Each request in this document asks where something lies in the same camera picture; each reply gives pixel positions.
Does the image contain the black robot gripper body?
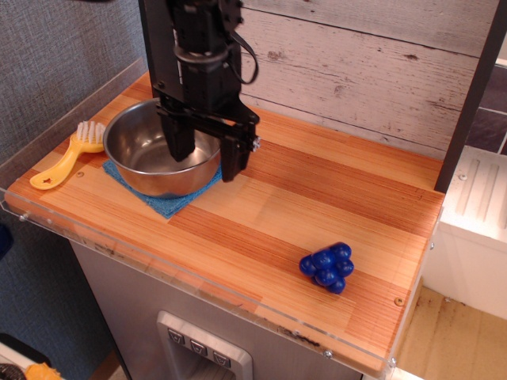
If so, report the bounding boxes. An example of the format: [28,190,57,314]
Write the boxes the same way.
[153,47,260,152]

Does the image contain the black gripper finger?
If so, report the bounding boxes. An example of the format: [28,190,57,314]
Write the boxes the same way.
[220,136,250,182]
[161,115,195,162]

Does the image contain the steel bowl pan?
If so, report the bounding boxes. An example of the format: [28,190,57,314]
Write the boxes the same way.
[104,98,220,199]

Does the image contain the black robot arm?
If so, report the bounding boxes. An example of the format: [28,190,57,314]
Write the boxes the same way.
[153,1,260,182]

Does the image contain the blue folded cloth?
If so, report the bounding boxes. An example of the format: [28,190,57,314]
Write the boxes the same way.
[102,160,222,219]

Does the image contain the yellow scrub brush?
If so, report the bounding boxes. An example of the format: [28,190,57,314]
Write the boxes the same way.
[29,120,106,190]

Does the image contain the blue plastic grape bunch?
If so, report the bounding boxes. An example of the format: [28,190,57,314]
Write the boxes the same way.
[299,242,355,295]

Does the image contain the grey toy fridge cabinet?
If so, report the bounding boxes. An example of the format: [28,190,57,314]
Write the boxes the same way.
[71,243,362,379]

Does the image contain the clear acrylic edge guard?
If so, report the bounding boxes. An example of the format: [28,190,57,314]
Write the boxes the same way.
[6,180,443,379]

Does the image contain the silver dispenser panel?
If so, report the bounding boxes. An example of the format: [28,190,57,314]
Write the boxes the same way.
[157,310,254,379]

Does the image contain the white toy sink counter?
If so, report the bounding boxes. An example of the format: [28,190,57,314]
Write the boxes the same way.
[422,146,506,318]

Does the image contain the yellow black object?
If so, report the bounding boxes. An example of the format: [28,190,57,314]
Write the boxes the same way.
[1,363,63,380]

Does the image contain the black cable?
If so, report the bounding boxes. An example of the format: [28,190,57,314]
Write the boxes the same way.
[227,29,259,86]

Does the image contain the dark left post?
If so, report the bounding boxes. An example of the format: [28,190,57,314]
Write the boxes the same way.
[139,0,182,99]

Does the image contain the dark post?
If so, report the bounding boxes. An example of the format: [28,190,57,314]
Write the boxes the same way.
[139,0,182,99]
[434,0,506,193]

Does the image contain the dark right post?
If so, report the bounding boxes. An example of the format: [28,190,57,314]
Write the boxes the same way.
[434,0,506,193]

